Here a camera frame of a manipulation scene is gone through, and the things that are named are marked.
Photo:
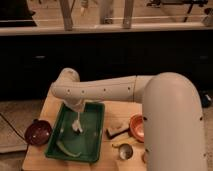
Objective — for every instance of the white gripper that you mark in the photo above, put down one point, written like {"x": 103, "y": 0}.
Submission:
{"x": 76, "y": 105}

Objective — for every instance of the white handled dish brush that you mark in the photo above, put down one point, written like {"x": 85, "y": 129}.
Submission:
{"x": 76, "y": 125}

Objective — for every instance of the green plastic tray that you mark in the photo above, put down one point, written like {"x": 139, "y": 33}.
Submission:
{"x": 88, "y": 142}

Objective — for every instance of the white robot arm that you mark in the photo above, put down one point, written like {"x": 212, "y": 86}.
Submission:
{"x": 174, "y": 135}

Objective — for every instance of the black wooden scrub brush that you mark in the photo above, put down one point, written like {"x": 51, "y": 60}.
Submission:
{"x": 116, "y": 129}

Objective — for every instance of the dark red bowl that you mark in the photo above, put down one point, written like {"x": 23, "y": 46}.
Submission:
{"x": 38, "y": 133}

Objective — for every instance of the yellow banana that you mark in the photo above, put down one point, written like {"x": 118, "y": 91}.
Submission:
{"x": 130, "y": 141}

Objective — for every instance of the orange bowl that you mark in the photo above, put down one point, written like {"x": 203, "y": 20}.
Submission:
{"x": 136, "y": 127}

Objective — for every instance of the wooden table board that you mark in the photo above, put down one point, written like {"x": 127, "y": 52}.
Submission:
{"x": 35, "y": 159}

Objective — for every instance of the small metal cup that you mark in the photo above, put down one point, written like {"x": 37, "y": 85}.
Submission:
{"x": 125, "y": 151}

